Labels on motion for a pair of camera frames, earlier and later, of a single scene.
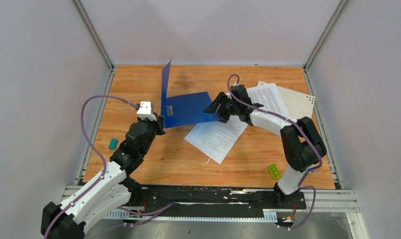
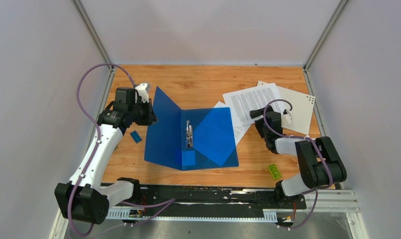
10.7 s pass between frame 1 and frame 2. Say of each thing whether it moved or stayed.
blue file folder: moved
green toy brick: stayed
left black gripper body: moved
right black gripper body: moved
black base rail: stayed
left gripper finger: moved
